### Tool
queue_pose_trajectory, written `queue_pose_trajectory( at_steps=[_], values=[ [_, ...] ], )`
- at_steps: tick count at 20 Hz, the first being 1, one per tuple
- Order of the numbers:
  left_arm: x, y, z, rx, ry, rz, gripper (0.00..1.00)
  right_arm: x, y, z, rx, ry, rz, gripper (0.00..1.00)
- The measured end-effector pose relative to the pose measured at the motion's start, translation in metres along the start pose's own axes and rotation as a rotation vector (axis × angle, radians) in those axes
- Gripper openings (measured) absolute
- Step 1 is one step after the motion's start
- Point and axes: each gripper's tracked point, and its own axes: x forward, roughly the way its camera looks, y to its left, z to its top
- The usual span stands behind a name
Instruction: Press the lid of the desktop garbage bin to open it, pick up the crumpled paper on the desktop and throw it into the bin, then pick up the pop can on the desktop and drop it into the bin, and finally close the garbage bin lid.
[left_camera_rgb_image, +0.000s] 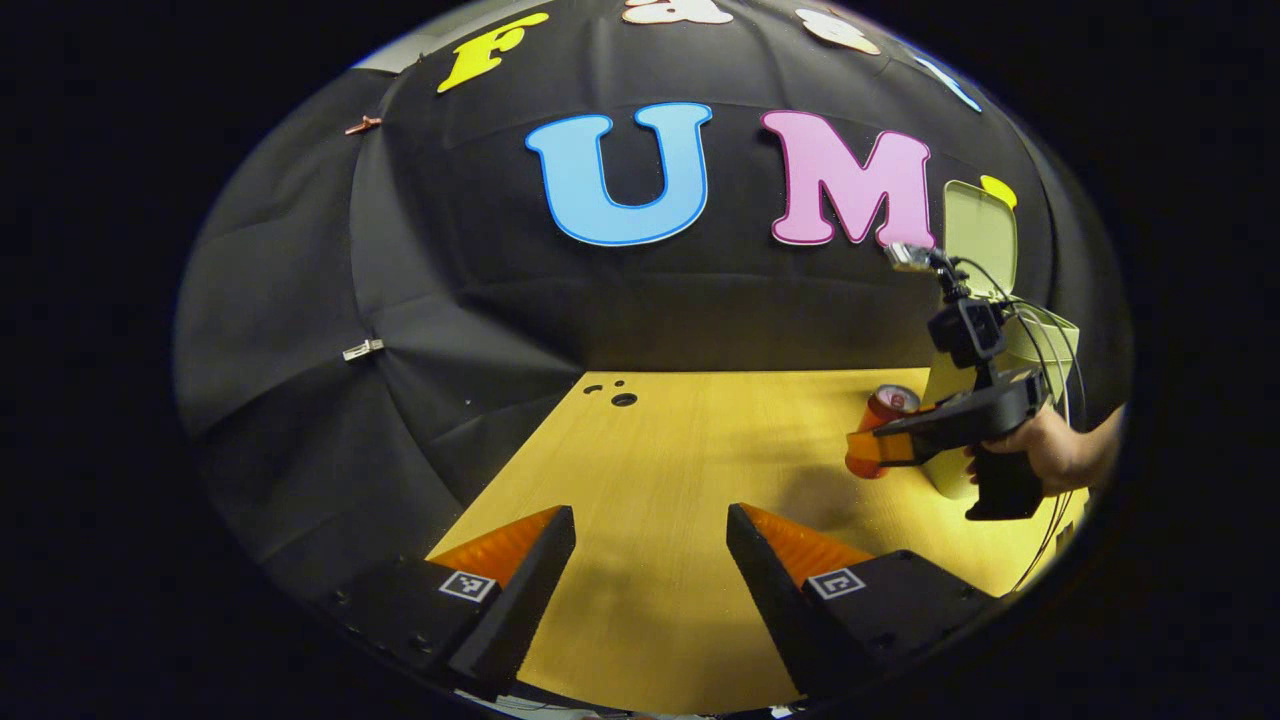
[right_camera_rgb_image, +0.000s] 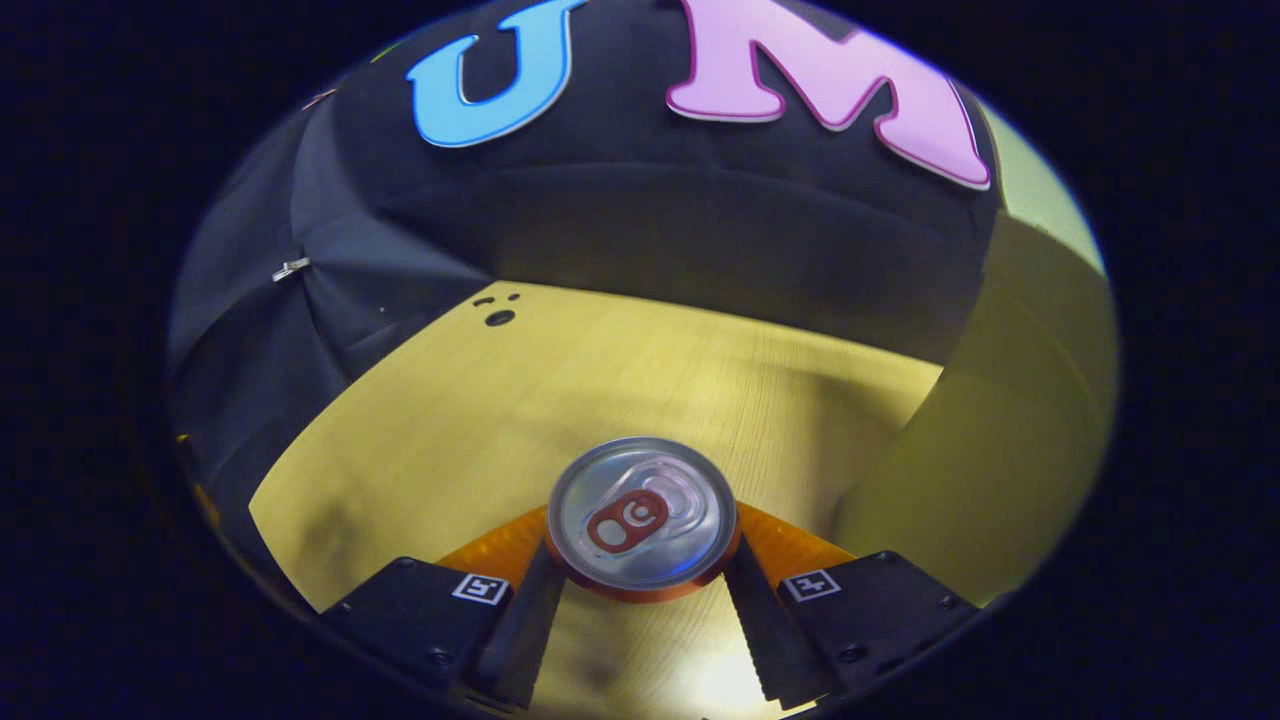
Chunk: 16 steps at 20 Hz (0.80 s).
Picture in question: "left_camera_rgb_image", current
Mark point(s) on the green desktop garbage bin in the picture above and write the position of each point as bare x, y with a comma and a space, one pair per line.
985, 240

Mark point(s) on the black backdrop cloth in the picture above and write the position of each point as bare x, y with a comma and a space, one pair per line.
450, 250

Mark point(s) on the silver backdrop clip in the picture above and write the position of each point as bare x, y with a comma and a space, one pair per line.
362, 349

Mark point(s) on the wooden desktop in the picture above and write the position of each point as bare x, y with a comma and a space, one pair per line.
680, 460

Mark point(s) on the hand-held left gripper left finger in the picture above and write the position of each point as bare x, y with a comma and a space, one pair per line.
520, 610

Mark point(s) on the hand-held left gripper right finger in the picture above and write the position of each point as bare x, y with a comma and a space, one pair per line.
780, 610

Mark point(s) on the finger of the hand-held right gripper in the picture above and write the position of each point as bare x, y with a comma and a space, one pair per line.
865, 455
915, 424

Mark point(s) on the red pop can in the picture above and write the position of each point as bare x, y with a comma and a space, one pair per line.
890, 402

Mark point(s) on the copper backdrop clip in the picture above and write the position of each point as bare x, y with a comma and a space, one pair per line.
363, 125

